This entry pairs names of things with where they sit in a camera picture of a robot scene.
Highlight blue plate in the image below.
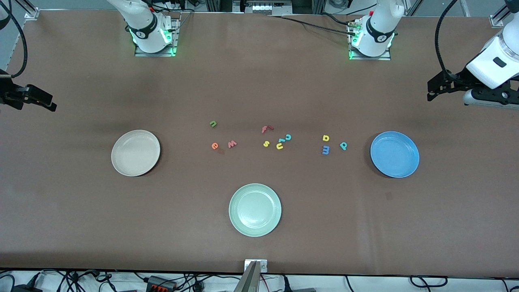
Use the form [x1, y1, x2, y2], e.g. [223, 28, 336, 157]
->
[370, 131, 420, 178]

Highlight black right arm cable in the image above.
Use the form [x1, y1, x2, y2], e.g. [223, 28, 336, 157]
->
[0, 0, 28, 79]

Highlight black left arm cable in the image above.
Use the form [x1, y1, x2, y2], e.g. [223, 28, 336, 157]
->
[434, 0, 463, 77]

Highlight short black table cable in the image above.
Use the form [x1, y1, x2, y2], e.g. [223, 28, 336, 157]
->
[321, 12, 351, 26]

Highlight grey metal mounting pole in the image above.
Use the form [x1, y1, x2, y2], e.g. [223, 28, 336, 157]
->
[233, 261, 261, 292]

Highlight black orange power strip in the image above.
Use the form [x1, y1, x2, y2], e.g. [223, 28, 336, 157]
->
[146, 276, 177, 292]

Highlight pale green plate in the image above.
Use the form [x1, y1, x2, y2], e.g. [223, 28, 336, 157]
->
[228, 183, 282, 238]

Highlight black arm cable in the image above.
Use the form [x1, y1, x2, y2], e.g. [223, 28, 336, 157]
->
[0, 0, 28, 79]
[434, 0, 463, 77]

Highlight silver table edge bracket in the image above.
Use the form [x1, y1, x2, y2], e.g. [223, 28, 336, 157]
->
[244, 260, 268, 273]

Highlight beige brown plate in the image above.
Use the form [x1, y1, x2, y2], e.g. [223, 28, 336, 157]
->
[111, 129, 161, 177]

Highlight long black table cable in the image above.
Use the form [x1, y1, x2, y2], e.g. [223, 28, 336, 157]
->
[266, 15, 359, 36]

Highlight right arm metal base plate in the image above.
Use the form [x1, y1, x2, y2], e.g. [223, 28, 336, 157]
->
[134, 18, 178, 58]

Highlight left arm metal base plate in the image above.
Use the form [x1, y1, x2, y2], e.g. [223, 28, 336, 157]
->
[348, 19, 392, 61]

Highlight grey electrical box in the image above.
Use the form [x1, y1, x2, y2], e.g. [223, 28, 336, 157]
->
[243, 0, 293, 16]

